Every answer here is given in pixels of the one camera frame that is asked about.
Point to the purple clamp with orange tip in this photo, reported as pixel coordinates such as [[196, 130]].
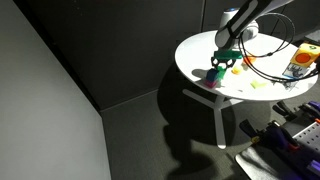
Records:
[[270, 135]]

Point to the orange soft number cube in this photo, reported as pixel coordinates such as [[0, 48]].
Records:
[[305, 55]]

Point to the dark green block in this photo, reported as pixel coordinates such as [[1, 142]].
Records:
[[221, 73]]

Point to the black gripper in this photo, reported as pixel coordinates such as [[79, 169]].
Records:
[[224, 59]]

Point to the black white graffiti cube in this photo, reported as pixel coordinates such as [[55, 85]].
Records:
[[295, 71]]

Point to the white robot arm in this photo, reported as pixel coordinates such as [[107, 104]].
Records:
[[240, 23]]

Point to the black mat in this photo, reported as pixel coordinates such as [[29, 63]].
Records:
[[266, 166]]

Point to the small orange block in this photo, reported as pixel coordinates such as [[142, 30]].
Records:
[[237, 70]]

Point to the blue block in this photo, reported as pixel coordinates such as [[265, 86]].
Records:
[[211, 75]]

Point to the black clamp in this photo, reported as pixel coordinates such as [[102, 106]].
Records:
[[293, 111]]

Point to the small purple clamp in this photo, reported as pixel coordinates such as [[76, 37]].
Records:
[[315, 166]]

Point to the white perforated board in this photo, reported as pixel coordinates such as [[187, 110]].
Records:
[[308, 136]]

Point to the lime green block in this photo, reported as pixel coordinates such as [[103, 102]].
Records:
[[258, 84]]

